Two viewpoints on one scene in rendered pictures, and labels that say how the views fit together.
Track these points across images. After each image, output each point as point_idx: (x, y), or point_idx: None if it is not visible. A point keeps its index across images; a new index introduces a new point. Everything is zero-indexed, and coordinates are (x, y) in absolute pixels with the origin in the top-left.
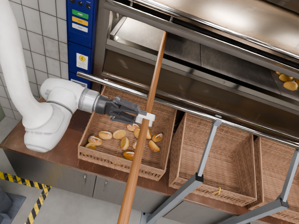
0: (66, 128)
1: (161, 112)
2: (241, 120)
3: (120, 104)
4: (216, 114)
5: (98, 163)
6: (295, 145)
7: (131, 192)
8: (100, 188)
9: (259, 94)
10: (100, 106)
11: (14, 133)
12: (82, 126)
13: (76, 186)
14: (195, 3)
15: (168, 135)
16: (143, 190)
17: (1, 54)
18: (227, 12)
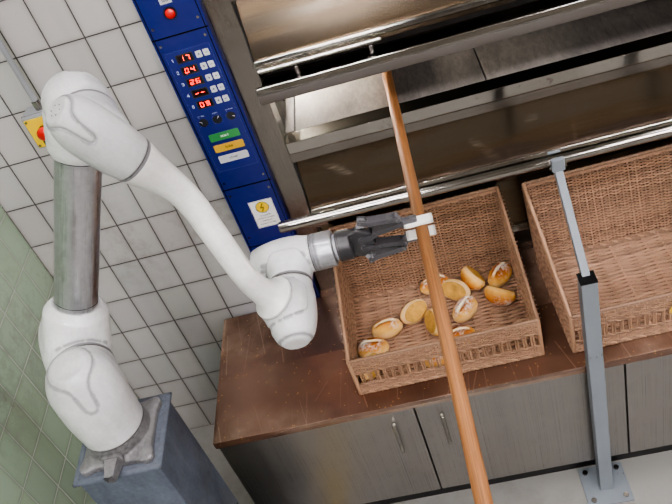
0: (316, 301)
1: (472, 217)
2: (650, 128)
3: (369, 225)
4: (548, 152)
5: (405, 383)
6: None
7: (443, 315)
8: (440, 443)
9: (640, 55)
10: (342, 245)
11: (224, 413)
12: (334, 339)
13: (392, 469)
14: (394, 0)
15: (513, 252)
16: (528, 390)
17: (209, 238)
18: None
